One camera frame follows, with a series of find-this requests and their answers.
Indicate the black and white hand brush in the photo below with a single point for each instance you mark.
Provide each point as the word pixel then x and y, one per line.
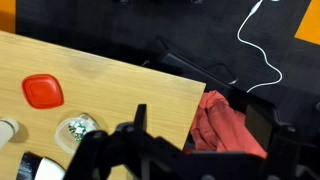
pixel 40 168

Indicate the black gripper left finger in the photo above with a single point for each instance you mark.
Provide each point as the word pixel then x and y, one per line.
pixel 100 153

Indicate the clear plastic bowl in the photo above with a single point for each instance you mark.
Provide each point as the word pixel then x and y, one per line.
pixel 65 136

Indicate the white paper cup bowl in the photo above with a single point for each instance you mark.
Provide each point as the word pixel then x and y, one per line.
pixel 7 130

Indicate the red cloth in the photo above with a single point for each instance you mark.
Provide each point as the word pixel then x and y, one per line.
pixel 223 126

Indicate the red plastic lid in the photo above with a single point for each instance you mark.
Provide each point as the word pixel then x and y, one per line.
pixel 42 91

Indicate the black office chair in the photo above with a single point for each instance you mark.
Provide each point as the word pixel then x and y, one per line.
pixel 186 66

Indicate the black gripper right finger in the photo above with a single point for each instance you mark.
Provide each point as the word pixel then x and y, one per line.
pixel 283 153

